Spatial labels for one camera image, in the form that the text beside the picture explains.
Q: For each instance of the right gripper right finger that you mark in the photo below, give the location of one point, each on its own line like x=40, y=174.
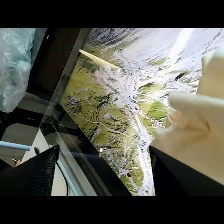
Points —
x=180, y=181

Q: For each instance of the cream T-shirt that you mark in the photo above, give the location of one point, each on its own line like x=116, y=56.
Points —
x=200, y=133

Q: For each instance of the clear plastic bag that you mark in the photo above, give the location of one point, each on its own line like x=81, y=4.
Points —
x=13, y=66

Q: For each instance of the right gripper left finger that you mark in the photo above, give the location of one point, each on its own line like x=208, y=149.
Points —
x=31, y=176

